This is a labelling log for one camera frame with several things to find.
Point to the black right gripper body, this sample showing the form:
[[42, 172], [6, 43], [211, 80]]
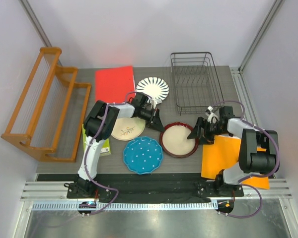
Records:
[[210, 130]]

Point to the orange wooden rack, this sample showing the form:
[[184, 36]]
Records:
[[50, 96]]

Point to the black wire dish rack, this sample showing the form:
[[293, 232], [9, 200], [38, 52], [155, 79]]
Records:
[[195, 82]]

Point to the dark red rimmed plate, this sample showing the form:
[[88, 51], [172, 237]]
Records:
[[174, 140]]

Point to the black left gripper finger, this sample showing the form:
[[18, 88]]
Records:
[[153, 125], [158, 120]]

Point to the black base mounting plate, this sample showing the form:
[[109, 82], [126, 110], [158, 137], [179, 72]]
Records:
[[152, 188]]

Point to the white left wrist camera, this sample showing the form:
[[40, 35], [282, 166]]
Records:
[[154, 102]]

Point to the green booklet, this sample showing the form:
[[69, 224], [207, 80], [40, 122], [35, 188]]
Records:
[[106, 150]]

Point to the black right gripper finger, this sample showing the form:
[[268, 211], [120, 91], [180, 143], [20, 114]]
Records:
[[197, 130], [203, 140]]

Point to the blue polka dot plate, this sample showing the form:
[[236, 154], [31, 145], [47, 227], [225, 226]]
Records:
[[142, 155]]

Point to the orange folder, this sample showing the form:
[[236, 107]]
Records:
[[223, 154]]

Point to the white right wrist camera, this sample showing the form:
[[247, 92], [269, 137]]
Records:
[[211, 116]]

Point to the white slotted cable duct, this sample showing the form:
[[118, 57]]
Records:
[[91, 206]]

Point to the white blue striped plate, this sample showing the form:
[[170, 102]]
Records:
[[155, 87]]

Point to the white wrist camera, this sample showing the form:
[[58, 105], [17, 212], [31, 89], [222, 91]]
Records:
[[211, 116], [154, 102]]

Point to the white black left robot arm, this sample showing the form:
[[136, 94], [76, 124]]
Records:
[[98, 126]]

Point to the red folder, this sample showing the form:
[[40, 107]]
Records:
[[113, 84]]

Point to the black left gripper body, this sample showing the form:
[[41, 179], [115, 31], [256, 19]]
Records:
[[150, 116]]

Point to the cream plate with twig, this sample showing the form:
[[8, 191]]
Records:
[[126, 129]]

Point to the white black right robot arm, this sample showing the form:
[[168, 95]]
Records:
[[258, 156]]

